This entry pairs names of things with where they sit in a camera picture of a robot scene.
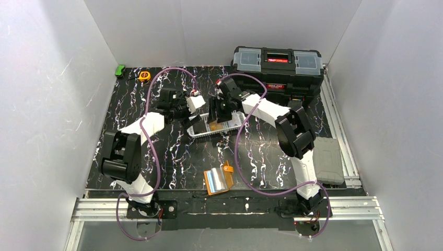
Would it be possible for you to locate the aluminium front rail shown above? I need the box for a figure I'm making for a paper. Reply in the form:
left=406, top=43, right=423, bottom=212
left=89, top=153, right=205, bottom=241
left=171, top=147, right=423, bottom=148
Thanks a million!
left=65, top=196, right=393, bottom=250

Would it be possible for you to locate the purple cable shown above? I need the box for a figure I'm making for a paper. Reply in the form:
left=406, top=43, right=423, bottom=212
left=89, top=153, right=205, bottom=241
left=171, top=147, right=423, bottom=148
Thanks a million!
left=221, top=73, right=332, bottom=239
left=115, top=66, right=200, bottom=242

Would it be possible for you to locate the orange credit card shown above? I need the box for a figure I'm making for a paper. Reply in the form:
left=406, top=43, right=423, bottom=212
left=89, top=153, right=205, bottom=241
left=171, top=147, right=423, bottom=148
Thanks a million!
left=209, top=120, right=224, bottom=132

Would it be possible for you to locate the black red toolbox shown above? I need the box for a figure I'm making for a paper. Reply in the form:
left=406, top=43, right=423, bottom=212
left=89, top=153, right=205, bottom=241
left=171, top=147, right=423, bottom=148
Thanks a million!
left=230, top=46, right=325, bottom=109

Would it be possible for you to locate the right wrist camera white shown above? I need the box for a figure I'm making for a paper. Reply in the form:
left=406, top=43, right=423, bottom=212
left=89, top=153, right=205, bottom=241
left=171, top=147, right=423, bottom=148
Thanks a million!
left=215, top=79, right=223, bottom=96

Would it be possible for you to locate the aluminium rail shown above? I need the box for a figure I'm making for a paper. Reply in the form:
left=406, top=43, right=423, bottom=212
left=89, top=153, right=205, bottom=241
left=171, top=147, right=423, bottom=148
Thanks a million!
left=65, top=196, right=393, bottom=250
left=320, top=64, right=359, bottom=179

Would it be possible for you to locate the yellow tape measure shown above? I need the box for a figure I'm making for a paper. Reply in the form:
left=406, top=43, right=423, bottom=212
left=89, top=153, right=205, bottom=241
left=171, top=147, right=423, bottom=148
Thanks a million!
left=138, top=71, right=151, bottom=82

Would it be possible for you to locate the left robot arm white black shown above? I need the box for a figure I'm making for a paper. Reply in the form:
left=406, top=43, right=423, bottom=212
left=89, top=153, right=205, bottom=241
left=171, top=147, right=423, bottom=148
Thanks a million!
left=98, top=88, right=205, bottom=204

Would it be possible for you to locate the white plastic basket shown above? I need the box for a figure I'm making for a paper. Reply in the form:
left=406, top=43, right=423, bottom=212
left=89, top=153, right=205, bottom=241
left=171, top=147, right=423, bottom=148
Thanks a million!
left=187, top=112, right=245, bottom=138

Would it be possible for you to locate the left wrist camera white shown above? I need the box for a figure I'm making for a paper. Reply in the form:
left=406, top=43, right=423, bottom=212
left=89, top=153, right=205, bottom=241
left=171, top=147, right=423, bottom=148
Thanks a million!
left=186, top=89, right=206, bottom=114

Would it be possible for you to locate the green small object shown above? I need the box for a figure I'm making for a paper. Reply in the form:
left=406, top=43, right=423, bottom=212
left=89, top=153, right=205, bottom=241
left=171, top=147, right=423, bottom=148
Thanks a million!
left=114, top=65, right=126, bottom=78

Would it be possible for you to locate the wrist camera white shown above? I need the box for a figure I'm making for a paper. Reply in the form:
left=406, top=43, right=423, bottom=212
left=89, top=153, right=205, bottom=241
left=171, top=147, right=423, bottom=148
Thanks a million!
left=186, top=89, right=206, bottom=114
left=215, top=79, right=223, bottom=96

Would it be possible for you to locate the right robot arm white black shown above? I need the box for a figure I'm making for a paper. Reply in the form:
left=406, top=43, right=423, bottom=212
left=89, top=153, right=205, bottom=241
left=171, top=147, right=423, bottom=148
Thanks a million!
left=209, top=76, right=323, bottom=215

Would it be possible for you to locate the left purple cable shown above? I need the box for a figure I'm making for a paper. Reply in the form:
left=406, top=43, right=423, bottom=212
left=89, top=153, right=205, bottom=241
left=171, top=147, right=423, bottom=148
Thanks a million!
left=115, top=66, right=200, bottom=242

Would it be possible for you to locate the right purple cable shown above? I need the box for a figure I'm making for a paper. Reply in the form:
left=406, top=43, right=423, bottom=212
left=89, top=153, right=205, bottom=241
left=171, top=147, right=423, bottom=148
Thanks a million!
left=221, top=73, right=332, bottom=239

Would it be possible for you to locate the aluminium right rail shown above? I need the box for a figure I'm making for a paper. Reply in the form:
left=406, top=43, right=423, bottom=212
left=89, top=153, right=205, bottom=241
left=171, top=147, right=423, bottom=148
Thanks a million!
left=320, top=64, right=359, bottom=179

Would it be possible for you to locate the grey plastic case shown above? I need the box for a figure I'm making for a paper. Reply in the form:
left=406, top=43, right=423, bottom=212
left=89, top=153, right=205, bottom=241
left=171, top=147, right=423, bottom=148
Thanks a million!
left=313, top=137, right=344, bottom=185

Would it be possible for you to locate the orange leather card holder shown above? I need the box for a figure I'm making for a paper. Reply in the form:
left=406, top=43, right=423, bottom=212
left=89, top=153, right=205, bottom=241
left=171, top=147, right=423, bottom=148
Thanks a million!
left=204, top=161, right=234, bottom=196

